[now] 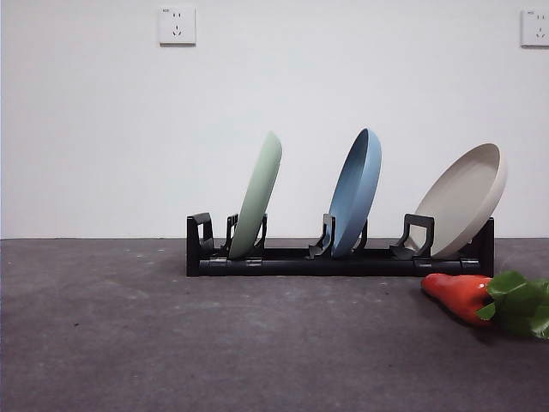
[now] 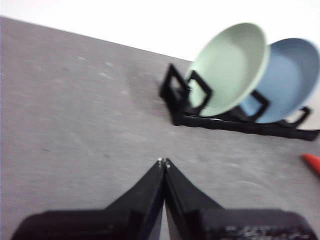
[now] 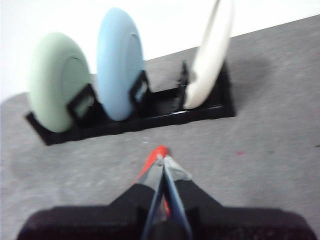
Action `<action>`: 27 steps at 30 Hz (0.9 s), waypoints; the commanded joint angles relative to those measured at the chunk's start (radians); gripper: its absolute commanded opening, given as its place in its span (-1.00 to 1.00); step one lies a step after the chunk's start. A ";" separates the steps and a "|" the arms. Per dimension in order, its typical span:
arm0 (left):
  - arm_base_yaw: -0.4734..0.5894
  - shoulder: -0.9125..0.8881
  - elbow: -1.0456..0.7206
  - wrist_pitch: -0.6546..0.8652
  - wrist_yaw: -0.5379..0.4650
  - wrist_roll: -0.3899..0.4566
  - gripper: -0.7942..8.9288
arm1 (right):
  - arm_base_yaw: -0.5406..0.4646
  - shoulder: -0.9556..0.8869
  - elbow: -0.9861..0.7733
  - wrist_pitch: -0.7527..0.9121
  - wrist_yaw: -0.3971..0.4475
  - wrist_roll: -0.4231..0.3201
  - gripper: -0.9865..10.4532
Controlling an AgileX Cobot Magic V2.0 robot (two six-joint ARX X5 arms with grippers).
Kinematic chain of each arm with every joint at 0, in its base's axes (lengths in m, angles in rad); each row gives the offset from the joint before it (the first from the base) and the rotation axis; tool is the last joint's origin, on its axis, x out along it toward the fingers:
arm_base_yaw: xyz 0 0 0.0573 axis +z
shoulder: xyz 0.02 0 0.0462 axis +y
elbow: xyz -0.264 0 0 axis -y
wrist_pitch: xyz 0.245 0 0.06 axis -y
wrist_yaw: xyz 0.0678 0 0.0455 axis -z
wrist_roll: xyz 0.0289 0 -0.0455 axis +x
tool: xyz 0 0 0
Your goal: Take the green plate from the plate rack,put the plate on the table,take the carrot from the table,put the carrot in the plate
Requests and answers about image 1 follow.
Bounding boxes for white wall socket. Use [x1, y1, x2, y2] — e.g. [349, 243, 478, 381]
[520, 9, 549, 48]
[160, 5, 197, 47]

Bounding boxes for beige round plate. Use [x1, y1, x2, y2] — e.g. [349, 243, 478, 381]
[413, 142, 509, 260]

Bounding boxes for blue round plate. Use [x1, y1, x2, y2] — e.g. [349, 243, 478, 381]
[328, 127, 383, 259]

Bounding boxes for orange toy carrot green leaves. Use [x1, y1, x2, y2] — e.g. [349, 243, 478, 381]
[420, 270, 549, 342]

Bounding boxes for black plastic plate rack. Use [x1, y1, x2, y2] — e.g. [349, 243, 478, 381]
[185, 212, 496, 278]

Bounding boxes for pale green round plate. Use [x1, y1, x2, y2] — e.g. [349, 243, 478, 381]
[227, 130, 283, 260]

